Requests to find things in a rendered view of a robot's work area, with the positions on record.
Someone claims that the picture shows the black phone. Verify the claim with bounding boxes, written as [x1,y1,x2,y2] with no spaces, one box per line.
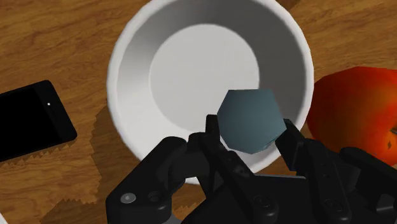
[0,80,78,163]

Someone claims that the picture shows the red apple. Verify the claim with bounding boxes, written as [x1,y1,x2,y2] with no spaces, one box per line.
[305,66,397,167]

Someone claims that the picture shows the white bowl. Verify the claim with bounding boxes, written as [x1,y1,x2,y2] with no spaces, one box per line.
[106,0,315,185]

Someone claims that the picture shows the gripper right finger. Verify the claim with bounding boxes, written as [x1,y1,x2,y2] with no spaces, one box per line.
[274,118,397,224]

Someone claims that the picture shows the blue-grey faceted block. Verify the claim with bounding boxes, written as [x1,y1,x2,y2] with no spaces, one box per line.
[216,89,288,155]

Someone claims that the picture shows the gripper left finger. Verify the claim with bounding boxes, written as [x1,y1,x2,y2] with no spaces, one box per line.
[106,114,279,224]

